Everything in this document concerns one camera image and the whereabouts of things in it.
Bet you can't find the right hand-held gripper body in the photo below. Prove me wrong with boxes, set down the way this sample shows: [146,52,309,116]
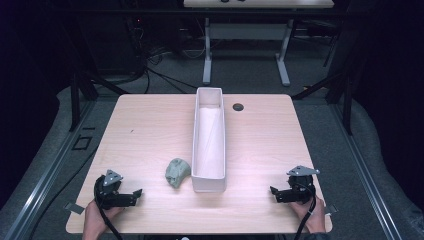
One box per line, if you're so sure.
[281,165,321,205]

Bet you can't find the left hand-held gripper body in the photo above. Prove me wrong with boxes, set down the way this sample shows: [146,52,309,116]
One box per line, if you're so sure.
[94,169,135,211]

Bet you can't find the green cloth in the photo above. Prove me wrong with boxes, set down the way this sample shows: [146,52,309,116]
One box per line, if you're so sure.
[164,157,192,190]

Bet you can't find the long white plastic box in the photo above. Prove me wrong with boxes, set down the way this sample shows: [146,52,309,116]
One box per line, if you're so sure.
[190,86,228,194]

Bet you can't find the person's right hand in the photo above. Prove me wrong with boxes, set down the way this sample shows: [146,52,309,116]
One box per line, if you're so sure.
[288,195,327,234]

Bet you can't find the black metal stand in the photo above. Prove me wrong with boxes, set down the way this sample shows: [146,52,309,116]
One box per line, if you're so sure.
[292,19,359,136]
[66,19,129,133]

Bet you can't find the dark equipment rack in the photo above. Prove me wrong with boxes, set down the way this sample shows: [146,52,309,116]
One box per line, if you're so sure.
[123,14,149,76]

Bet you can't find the white desk with metal legs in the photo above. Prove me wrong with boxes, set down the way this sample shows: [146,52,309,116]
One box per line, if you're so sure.
[182,0,335,87]

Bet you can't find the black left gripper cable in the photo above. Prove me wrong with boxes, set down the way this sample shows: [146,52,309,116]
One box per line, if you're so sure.
[95,194,124,240]

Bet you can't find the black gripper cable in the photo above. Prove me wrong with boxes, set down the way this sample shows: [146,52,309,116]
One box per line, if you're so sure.
[95,194,124,240]
[293,182,317,240]

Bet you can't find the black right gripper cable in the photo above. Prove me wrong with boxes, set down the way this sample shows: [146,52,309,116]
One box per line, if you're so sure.
[293,182,317,240]

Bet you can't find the black floor cable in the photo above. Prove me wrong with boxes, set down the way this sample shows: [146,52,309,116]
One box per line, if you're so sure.
[28,144,100,240]

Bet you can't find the aluminium floor rail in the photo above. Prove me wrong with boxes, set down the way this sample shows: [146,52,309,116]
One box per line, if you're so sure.
[329,102,403,240]
[2,99,98,240]

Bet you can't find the black floor cables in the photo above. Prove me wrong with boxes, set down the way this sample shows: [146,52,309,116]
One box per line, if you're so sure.
[99,43,201,95]

